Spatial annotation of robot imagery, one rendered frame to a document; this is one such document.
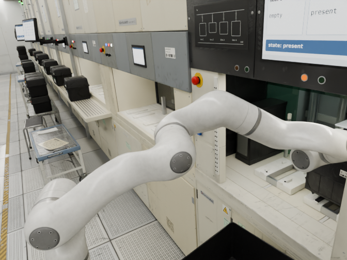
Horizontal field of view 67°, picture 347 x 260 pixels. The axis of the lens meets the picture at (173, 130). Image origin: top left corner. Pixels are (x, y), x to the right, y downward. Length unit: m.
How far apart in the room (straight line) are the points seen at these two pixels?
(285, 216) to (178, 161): 0.64
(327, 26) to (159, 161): 0.53
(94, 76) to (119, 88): 1.51
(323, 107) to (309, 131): 1.10
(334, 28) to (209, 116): 0.36
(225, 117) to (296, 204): 0.65
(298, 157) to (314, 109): 1.01
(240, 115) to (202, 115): 0.10
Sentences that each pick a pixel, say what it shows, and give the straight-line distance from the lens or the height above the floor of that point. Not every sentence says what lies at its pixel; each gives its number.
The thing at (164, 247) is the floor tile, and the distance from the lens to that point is 2.23.
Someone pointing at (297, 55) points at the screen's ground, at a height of 1.49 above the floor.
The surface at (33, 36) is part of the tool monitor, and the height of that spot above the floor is 1.56.
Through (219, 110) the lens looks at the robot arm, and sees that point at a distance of 0.69.
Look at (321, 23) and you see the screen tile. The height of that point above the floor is 1.57.
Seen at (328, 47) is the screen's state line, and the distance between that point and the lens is 0.79.
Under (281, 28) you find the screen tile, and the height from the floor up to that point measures 1.56.
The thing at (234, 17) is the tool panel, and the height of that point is 1.60.
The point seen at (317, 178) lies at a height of 1.01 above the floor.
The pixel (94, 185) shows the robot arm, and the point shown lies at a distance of 0.74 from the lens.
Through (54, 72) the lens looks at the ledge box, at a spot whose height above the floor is 1.02.
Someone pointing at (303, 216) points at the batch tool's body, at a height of 0.87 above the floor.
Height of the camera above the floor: 1.60
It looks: 22 degrees down
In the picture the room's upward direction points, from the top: 5 degrees counter-clockwise
